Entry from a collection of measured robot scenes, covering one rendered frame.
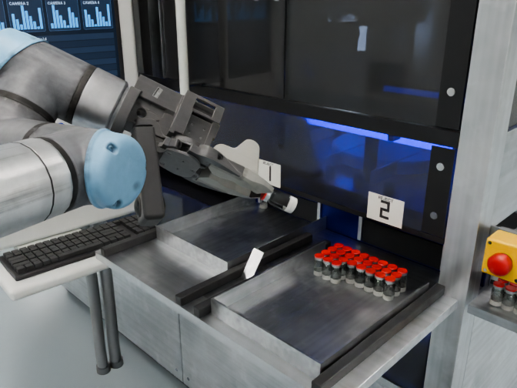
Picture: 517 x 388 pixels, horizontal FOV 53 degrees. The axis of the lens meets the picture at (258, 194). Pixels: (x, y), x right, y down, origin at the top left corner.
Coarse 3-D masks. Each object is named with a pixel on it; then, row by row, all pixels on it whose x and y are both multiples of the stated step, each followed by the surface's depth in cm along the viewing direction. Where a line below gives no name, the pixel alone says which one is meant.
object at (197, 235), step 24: (192, 216) 134; (216, 216) 140; (240, 216) 140; (264, 216) 140; (288, 216) 140; (168, 240) 124; (192, 240) 126; (216, 240) 126; (240, 240) 126; (264, 240) 126; (288, 240) 123; (216, 264) 112
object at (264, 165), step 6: (258, 162) 133; (264, 162) 131; (270, 162) 130; (258, 168) 133; (264, 168) 132; (276, 168) 129; (258, 174) 134; (264, 174) 132; (276, 174) 129; (276, 180) 130; (276, 186) 130
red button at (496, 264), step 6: (492, 258) 92; (498, 258) 91; (504, 258) 91; (492, 264) 92; (498, 264) 91; (504, 264) 90; (510, 264) 90; (492, 270) 92; (498, 270) 91; (504, 270) 91; (510, 270) 91
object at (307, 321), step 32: (256, 288) 105; (288, 288) 106; (320, 288) 106; (352, 288) 106; (224, 320) 95; (256, 320) 96; (288, 320) 96; (320, 320) 96; (352, 320) 96; (384, 320) 92; (288, 352) 84; (320, 352) 87
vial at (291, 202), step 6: (270, 192) 67; (276, 192) 67; (282, 192) 68; (270, 198) 67; (276, 198) 67; (282, 198) 67; (288, 198) 68; (294, 198) 68; (270, 204) 68; (276, 204) 67; (282, 204) 67; (288, 204) 67; (294, 204) 68; (288, 210) 68
